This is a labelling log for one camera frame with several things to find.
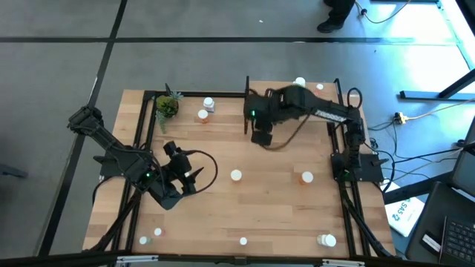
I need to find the black aluminium rig frame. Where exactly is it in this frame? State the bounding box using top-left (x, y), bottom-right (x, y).
top-left (0, 88), bottom-right (409, 267)

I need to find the cable with black plug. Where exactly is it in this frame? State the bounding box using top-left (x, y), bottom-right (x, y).
top-left (351, 0), bottom-right (412, 24)

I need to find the silver metal bracket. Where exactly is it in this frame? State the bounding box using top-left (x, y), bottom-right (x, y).
top-left (115, 254), bottom-right (160, 266)
top-left (321, 258), bottom-right (367, 267)

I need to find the white printed box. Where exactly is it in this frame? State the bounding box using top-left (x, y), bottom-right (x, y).
top-left (384, 181), bottom-right (426, 238)

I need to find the black camera cable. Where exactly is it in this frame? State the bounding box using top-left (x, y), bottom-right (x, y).
top-left (177, 148), bottom-right (219, 194)
top-left (261, 111), bottom-right (312, 151)

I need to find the beige cable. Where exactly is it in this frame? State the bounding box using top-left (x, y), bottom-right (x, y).
top-left (406, 99), bottom-right (475, 122)

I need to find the person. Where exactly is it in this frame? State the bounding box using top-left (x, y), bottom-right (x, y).
top-left (317, 0), bottom-right (357, 34)

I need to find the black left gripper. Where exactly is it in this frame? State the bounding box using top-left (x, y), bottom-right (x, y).
top-left (166, 154), bottom-right (205, 196)

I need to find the black right camera cable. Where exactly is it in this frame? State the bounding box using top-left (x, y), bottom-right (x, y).
top-left (261, 111), bottom-right (312, 151)

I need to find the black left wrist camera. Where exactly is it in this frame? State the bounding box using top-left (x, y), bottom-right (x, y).
top-left (163, 140), bottom-right (180, 156)

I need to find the black device white label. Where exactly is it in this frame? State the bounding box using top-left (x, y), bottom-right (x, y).
top-left (421, 231), bottom-right (442, 253)

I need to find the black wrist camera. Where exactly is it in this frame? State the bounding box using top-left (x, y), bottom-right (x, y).
top-left (251, 130), bottom-right (274, 147)
top-left (163, 140), bottom-right (180, 156)

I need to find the white plastic jar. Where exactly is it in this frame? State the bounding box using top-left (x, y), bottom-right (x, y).
top-left (316, 233), bottom-right (338, 248)

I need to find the black left camera cable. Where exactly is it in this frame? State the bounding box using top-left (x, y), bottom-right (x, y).
top-left (177, 148), bottom-right (219, 194)

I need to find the black desk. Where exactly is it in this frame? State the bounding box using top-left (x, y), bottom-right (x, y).
top-left (404, 181), bottom-right (475, 267)

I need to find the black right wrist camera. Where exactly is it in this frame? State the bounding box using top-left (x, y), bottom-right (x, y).
top-left (251, 130), bottom-right (274, 147)

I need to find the wooden shelf with black frame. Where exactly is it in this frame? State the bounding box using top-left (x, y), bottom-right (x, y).
top-left (243, 75), bottom-right (349, 136)

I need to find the black cable bundle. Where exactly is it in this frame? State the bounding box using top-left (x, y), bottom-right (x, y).
top-left (367, 120), bottom-right (463, 197)

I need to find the grey laptop lid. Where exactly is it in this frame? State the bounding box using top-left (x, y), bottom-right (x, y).
top-left (451, 118), bottom-right (475, 203)

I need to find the succulent plant in black pot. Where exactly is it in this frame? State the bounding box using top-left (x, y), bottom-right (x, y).
top-left (154, 83), bottom-right (184, 134)

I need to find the black laptop keyboard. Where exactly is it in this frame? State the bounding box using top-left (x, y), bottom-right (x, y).
top-left (439, 214), bottom-right (475, 267)

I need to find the black stand base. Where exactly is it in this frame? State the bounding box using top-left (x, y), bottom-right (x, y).
top-left (399, 68), bottom-right (475, 102)

